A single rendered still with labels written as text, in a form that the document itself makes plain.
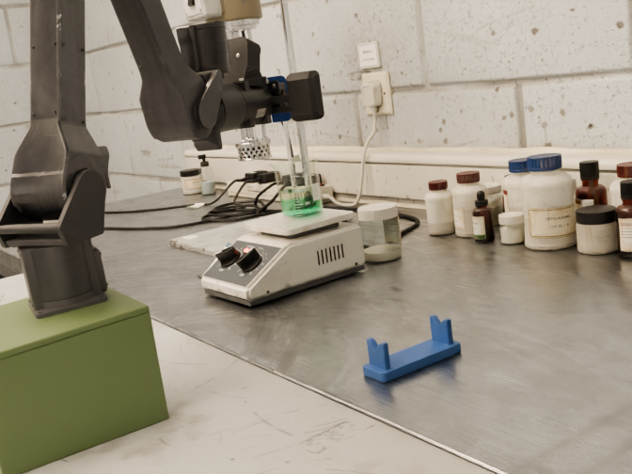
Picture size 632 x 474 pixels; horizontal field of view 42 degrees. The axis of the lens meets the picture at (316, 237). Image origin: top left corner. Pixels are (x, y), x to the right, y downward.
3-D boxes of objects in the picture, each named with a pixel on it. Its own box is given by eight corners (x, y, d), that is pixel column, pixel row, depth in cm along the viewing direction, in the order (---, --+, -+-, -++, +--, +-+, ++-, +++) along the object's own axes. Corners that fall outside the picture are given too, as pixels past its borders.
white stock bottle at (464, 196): (493, 229, 132) (487, 167, 130) (488, 237, 127) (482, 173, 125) (459, 230, 134) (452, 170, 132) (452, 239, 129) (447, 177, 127)
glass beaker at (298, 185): (323, 212, 120) (315, 154, 119) (327, 219, 114) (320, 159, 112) (276, 218, 120) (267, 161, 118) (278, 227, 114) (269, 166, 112)
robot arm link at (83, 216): (65, 252, 71) (49, 181, 70) (-8, 253, 76) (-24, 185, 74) (115, 231, 77) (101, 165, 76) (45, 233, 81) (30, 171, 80)
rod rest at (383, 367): (384, 384, 76) (379, 347, 75) (362, 375, 79) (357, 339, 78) (463, 352, 81) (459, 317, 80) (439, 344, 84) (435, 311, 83)
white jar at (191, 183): (180, 194, 225) (176, 170, 224) (200, 190, 228) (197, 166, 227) (187, 196, 220) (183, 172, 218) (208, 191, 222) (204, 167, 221)
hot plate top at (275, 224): (288, 236, 109) (287, 229, 108) (241, 229, 118) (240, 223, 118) (357, 217, 115) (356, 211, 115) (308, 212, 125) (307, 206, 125)
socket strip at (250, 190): (314, 206, 177) (311, 185, 176) (228, 196, 209) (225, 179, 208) (335, 200, 179) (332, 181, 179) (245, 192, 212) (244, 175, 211)
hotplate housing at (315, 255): (250, 309, 105) (241, 249, 104) (201, 295, 116) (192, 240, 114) (380, 267, 118) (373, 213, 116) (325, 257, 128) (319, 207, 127)
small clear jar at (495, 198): (507, 219, 138) (503, 181, 137) (502, 227, 133) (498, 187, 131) (472, 221, 140) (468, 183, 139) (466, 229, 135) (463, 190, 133)
